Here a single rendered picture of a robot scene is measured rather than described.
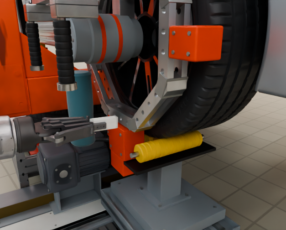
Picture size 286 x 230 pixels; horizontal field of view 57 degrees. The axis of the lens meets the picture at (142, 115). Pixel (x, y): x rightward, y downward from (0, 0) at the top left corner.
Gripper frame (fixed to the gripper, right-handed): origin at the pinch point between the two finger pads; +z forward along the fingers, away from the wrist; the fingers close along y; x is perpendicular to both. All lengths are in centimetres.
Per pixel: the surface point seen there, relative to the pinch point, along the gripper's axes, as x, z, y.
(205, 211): -41, 42, -1
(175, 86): 10.1, 14.7, 8.5
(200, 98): 7.2, 21.1, 10.5
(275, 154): -59, 153, -40
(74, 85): 10.0, -7.4, 0.4
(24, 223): -60, -15, -48
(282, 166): -59, 142, -28
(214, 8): 27.9, 19.9, 12.5
